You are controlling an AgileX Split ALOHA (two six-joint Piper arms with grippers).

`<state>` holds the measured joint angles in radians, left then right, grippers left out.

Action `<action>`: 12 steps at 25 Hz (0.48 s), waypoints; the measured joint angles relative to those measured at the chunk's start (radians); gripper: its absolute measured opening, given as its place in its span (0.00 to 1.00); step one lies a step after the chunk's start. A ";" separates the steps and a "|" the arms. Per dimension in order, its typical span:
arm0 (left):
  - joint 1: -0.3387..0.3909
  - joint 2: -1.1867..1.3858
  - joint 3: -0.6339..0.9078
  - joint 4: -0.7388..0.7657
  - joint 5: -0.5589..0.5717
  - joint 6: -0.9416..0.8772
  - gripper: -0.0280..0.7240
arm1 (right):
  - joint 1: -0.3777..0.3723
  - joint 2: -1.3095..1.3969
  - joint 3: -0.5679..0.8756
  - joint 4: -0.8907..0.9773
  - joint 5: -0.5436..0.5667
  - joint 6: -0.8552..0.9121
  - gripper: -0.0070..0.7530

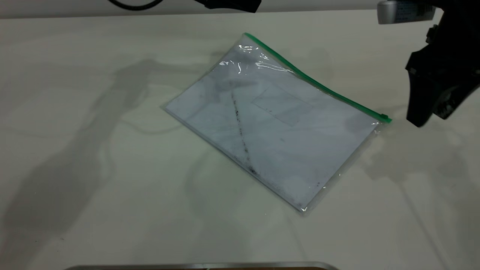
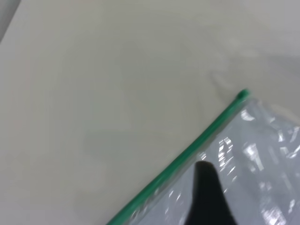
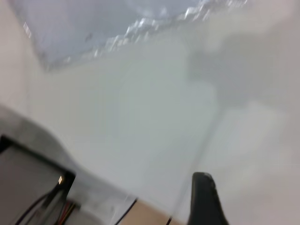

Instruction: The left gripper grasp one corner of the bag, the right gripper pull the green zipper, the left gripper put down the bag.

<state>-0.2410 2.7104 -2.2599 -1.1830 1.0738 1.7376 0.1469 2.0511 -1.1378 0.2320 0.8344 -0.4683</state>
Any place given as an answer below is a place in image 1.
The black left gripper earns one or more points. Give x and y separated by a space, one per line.
232 4

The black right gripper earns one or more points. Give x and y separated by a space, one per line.
450 48

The silver metal rim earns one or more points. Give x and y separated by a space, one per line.
202 266

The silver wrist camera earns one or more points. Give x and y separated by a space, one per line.
405 12

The transparent zip bag green zipper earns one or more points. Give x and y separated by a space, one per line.
285 131

